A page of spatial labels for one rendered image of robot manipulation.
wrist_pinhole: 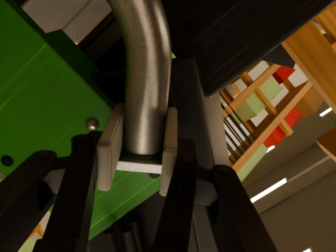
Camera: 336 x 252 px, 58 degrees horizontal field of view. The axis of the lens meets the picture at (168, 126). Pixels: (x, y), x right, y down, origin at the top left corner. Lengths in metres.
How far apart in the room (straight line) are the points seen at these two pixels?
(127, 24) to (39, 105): 0.10
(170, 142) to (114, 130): 0.04
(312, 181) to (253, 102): 4.61
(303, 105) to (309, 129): 5.46
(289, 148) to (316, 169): 2.11
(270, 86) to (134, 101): 3.66
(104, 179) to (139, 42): 0.08
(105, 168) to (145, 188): 0.10
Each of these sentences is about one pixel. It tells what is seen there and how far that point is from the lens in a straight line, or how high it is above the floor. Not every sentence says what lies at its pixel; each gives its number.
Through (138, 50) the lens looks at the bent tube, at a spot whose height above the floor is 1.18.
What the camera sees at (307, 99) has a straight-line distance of 4.25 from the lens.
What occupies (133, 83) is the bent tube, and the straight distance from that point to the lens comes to 0.20.
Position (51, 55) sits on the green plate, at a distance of 0.24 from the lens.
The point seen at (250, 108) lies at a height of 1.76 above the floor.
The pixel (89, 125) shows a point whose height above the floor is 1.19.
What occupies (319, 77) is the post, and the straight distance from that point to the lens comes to 1.02.
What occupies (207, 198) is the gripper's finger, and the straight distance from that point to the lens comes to 0.16.
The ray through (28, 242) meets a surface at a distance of 6.70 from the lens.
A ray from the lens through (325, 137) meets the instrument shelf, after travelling 0.80.
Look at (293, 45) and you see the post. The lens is 1.00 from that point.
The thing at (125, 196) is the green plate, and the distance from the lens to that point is 0.28.
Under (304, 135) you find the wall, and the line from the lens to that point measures 9.71.
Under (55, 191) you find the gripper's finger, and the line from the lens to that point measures 0.17.
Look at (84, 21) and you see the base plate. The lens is 0.87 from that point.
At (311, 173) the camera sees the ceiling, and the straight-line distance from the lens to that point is 7.82.
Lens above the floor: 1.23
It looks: 2 degrees up
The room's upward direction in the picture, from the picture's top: 141 degrees clockwise
